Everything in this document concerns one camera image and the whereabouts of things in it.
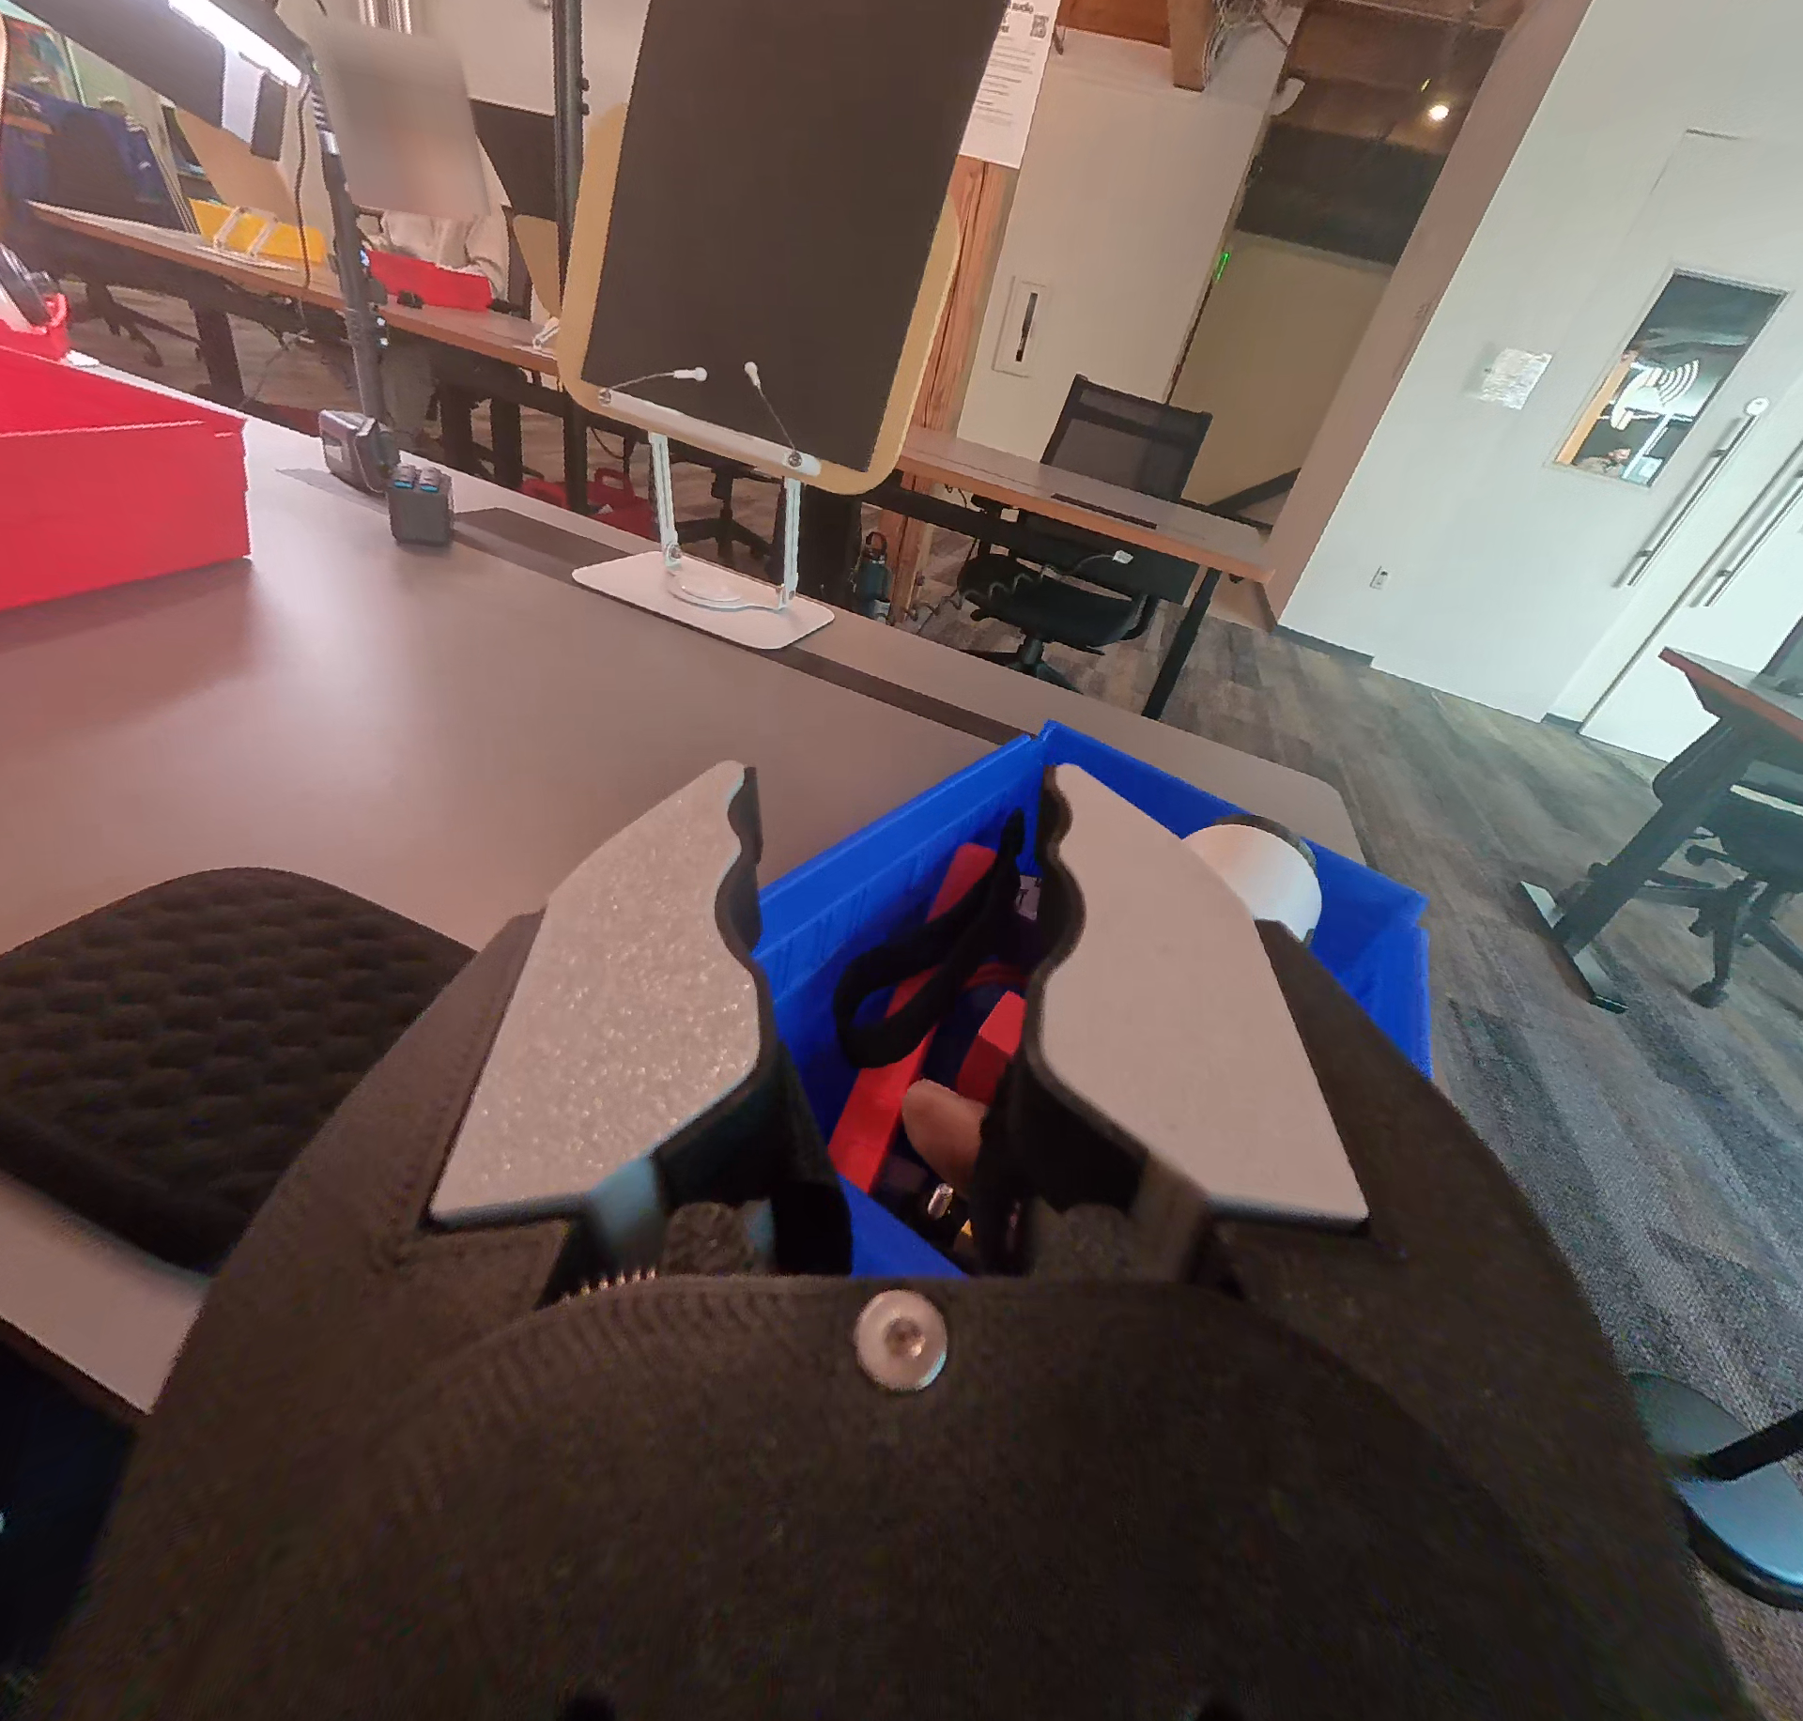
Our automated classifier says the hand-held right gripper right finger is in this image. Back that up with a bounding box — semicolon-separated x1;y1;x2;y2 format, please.
1020;761;1373;1292

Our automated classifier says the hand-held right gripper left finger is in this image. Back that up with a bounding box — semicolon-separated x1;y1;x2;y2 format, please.
429;759;773;1231

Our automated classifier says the blue plastic bin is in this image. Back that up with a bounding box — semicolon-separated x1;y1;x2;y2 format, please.
753;721;1437;1283

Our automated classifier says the red plastic bin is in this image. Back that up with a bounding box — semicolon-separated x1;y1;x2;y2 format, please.
0;340;255;615
365;247;494;310

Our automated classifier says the person's right hand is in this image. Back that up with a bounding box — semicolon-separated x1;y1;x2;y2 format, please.
897;1080;990;1195

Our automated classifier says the white paper roll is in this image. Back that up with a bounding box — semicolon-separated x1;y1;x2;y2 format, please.
1182;817;1329;943

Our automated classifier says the red plastic part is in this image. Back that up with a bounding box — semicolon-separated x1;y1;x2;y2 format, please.
828;838;1036;1195

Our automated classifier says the black quilted cushion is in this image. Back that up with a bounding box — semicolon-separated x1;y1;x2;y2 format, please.
0;867;479;1275

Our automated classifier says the brown top office desk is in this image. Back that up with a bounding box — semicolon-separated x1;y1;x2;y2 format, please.
27;200;1281;721
1520;642;1803;1018

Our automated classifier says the black office chair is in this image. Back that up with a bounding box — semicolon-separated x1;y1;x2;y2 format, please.
1652;736;1803;1012
957;372;1216;692

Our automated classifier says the white double door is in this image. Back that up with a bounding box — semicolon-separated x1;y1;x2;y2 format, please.
1543;129;1803;764

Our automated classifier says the black round stand base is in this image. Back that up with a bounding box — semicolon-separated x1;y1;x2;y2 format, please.
1632;1367;1803;1608

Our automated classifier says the black light stand pole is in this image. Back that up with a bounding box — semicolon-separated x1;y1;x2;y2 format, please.
300;59;406;482

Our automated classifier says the black board with wooden rim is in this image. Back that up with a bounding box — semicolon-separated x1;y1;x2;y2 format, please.
554;0;1048;500

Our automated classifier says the studio light panel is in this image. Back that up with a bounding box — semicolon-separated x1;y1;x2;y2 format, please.
0;0;325;162

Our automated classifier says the black strap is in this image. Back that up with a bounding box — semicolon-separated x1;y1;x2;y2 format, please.
831;808;1034;1092

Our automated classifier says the black action camera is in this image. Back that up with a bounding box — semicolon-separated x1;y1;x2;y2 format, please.
316;407;398;494

